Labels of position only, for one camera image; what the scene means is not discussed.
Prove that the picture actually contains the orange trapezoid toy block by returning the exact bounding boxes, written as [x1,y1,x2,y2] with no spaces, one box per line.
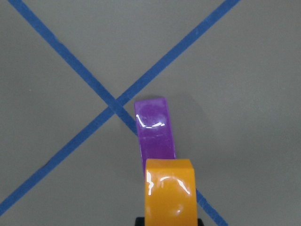
[144,159,198,226]

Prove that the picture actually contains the purple trapezoid toy block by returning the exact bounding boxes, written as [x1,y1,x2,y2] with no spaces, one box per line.
[134,97,176,173]

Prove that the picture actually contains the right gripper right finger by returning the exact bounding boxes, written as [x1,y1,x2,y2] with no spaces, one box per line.
[198,218,203,226]

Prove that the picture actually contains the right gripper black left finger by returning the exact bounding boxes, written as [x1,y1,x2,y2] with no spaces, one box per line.
[135,217,145,226]

